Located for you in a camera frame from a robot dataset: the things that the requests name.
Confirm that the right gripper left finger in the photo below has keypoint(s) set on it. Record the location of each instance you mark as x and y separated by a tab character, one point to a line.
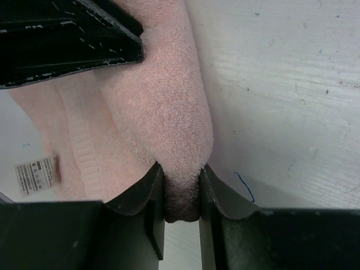
124	233

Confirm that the pink towel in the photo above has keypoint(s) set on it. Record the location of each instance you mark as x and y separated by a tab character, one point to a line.
107	127

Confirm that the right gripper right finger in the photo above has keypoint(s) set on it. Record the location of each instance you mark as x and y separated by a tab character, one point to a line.
237	234

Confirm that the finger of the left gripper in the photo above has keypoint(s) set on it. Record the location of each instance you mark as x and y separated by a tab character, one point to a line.
44	40
112	9

